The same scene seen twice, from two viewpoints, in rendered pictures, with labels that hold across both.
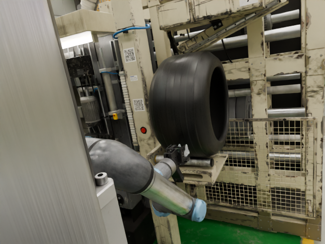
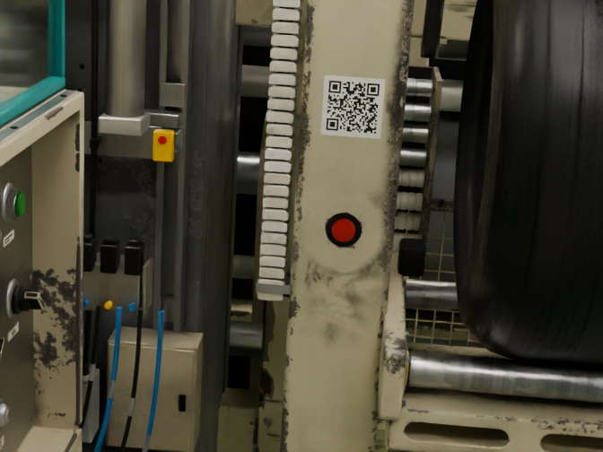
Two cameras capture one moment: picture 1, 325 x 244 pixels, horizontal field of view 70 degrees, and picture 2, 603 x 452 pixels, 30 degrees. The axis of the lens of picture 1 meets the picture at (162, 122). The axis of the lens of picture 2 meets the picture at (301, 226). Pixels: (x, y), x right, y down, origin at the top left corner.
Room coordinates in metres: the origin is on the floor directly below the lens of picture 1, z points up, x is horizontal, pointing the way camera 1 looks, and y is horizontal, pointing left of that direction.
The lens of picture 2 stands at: (0.16, 0.79, 1.48)
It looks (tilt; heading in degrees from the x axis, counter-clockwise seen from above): 17 degrees down; 333
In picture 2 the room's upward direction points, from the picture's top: 4 degrees clockwise
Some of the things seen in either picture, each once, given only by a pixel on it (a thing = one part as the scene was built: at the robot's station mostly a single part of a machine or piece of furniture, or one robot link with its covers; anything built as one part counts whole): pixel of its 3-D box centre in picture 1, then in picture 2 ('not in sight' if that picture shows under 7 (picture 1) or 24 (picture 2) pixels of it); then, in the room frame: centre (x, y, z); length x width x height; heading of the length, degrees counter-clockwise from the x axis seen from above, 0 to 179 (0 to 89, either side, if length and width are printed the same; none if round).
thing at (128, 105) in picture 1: (131, 109); (284, 120); (1.44, 0.18, 1.19); 0.05 x 0.04 x 0.48; 150
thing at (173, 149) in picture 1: (174, 158); not in sight; (0.94, -0.03, 1.03); 0.12 x 0.08 x 0.09; 150
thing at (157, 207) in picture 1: (164, 201); not in sight; (0.79, 0.04, 0.93); 0.11 x 0.08 x 0.11; 51
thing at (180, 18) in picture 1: (210, 8); not in sight; (1.52, -0.40, 1.71); 0.61 x 0.25 x 0.15; 60
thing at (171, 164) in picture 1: (165, 167); not in sight; (0.87, 0.02, 1.03); 0.08 x 0.05 x 0.08; 60
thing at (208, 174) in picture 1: (183, 171); (528, 425); (1.20, -0.07, 0.84); 0.36 x 0.09 x 0.06; 60
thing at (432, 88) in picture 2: not in sight; (372, 157); (1.76, -0.14, 1.05); 0.20 x 0.15 x 0.30; 60
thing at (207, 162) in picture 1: (182, 160); (537, 379); (1.20, -0.08, 0.90); 0.35 x 0.05 x 0.05; 60
